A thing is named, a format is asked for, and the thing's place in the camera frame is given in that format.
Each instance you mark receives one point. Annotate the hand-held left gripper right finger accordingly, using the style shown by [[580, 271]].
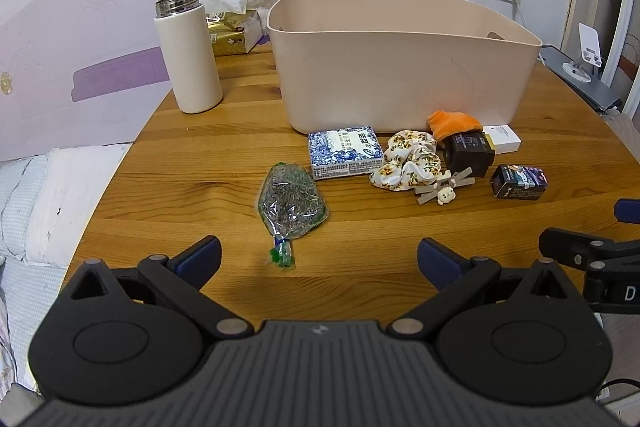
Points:
[[439, 257]]

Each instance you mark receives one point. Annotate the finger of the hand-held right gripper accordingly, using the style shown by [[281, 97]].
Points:
[[565, 244], [629, 210]]

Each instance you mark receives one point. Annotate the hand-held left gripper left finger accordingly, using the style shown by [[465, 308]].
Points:
[[200, 254]]

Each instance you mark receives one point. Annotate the bear hair clip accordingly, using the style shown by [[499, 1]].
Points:
[[442, 189]]

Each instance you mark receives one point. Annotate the dark blue small box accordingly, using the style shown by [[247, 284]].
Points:
[[519, 181]]

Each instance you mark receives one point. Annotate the floral fabric scrunchie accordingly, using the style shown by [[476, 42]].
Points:
[[410, 159]]

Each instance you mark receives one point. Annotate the clear bag of dried herbs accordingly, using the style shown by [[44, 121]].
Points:
[[290, 202]]

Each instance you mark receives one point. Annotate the black cube box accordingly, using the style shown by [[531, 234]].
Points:
[[469, 153]]

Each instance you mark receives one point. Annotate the white small box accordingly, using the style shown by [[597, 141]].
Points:
[[502, 138]]

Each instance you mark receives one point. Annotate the grey laptop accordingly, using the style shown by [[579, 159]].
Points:
[[585, 84]]

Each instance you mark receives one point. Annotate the orange cloth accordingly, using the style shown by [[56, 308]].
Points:
[[452, 122]]

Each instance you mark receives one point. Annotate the white pillow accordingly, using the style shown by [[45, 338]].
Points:
[[70, 202]]

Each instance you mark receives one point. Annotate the blue white patterned box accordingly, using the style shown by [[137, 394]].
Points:
[[344, 152]]

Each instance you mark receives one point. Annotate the white phone stand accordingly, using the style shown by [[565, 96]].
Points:
[[582, 52]]

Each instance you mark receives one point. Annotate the light blue quilt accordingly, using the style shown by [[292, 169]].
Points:
[[17, 227]]

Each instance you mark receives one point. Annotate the beige plastic storage bin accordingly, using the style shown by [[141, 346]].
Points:
[[380, 77]]

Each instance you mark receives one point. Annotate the white thermos bottle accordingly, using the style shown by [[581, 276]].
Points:
[[192, 57]]

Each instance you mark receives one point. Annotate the gold tissue box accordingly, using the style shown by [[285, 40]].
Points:
[[232, 34]]

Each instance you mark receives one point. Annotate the pink purple headboard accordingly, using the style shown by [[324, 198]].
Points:
[[75, 57]]

